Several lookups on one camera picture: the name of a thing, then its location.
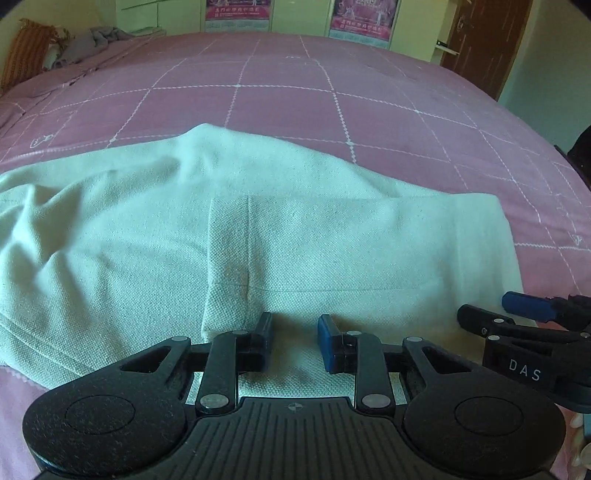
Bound purple calendar poster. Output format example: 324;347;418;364
329;0;400;49
204;0;273;32

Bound orange striped pillow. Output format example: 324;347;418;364
1;19;71;93

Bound floral white pillow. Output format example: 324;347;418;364
42;44;61;71

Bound white pants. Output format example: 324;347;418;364
1;124;522;397

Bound right hand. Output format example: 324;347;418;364
569;413;590;479

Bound grey crumpled blanket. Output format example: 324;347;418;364
53;26;134;69

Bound brown wooden door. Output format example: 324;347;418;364
441;0;532;100

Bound pink checked bed sheet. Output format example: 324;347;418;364
1;33;590;479

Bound cream wardrobe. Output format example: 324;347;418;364
115;0;451;61

